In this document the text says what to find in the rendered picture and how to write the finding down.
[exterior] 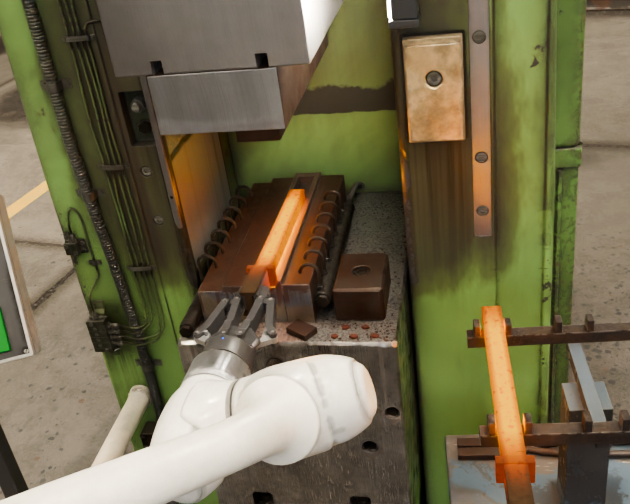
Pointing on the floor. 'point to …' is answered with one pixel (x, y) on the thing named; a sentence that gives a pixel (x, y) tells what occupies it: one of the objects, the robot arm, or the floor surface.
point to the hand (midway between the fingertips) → (255, 289)
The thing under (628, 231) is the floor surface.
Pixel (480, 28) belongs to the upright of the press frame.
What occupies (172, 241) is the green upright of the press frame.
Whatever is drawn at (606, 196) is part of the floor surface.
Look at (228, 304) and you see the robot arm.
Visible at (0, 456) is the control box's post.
